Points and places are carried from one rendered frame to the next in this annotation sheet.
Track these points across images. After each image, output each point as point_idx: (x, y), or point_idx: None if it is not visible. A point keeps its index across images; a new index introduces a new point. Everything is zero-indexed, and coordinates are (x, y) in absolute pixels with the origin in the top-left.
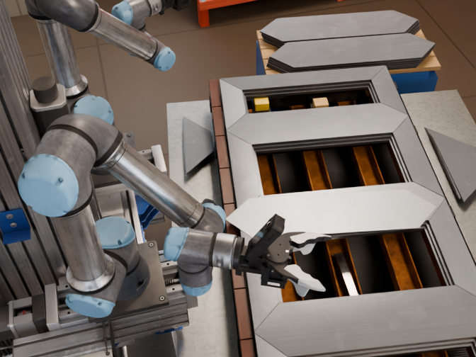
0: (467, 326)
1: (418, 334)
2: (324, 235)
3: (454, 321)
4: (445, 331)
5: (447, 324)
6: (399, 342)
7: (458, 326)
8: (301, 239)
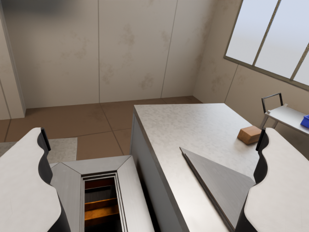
0: (71, 178)
1: (72, 211)
2: (36, 129)
3: (66, 185)
4: (73, 192)
5: (66, 189)
6: (77, 227)
7: (70, 183)
8: (28, 204)
